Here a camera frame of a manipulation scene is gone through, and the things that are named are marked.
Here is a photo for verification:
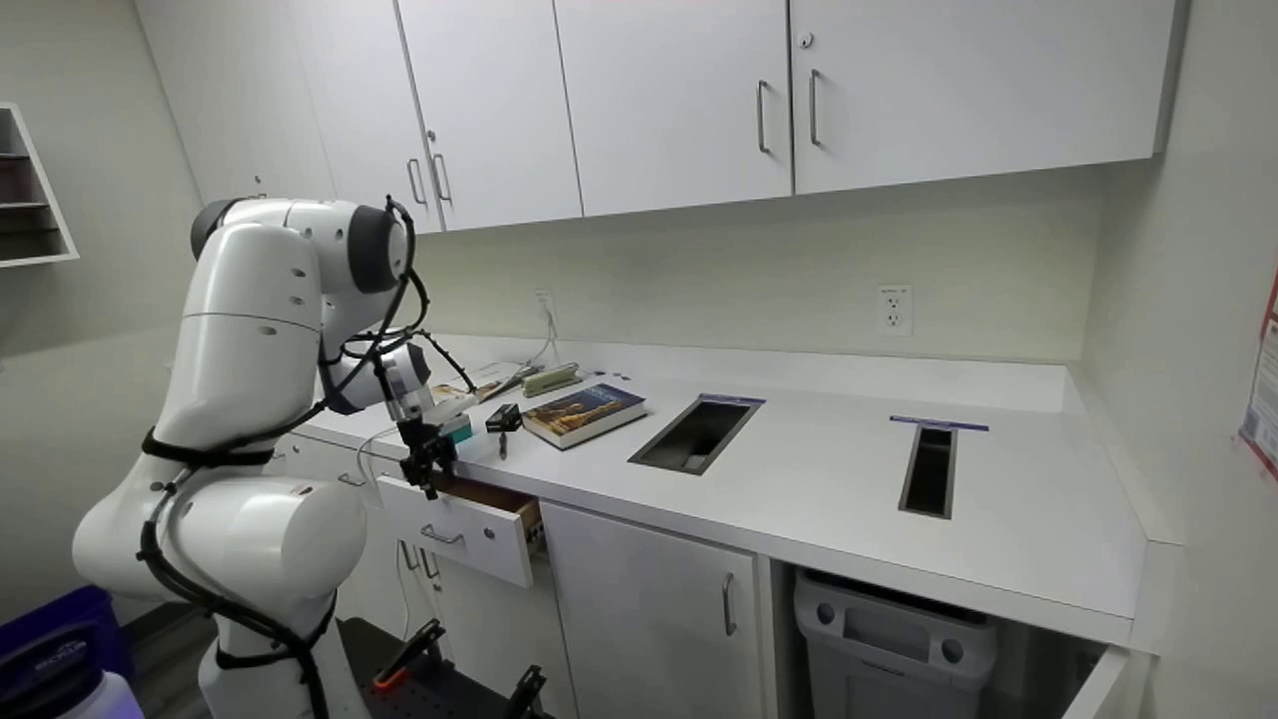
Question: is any book with dark picture cover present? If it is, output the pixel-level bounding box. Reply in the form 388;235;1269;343
520;380;652;455

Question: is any olive green stapler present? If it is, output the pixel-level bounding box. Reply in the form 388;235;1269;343
520;360;586;400

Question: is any black key fob with keys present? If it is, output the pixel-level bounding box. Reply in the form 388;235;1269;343
484;400;528;463

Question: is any empty white wall outlet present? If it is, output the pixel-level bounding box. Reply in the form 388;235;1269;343
874;280;921;335

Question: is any white jug with black handle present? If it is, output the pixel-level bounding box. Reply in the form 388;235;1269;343
0;631;147;719

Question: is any white power cable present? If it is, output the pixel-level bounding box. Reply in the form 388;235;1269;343
336;291;562;491

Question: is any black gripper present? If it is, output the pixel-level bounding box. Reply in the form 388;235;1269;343
395;415;469;503

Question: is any stack of papers and magazines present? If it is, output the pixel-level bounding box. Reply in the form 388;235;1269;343
423;354;537;404

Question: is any red bordered wall poster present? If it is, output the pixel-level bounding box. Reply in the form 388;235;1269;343
1235;264;1278;484

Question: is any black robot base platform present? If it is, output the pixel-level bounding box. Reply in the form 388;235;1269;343
336;615;577;719

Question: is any grey trash bin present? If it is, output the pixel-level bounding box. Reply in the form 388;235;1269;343
791;571;1003;719

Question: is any narrow counter slot opening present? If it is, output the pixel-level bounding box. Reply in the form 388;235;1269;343
889;412;995;524

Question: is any white wall shelf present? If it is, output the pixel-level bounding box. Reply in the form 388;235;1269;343
0;98;82;276

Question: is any teal and white box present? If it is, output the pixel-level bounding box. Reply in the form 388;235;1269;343
436;406;479;450

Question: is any black clamp with orange handle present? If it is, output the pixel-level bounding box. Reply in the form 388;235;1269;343
367;615;452;697

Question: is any wide rectangular counter opening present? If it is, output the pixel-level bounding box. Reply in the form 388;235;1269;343
628;392;771;480

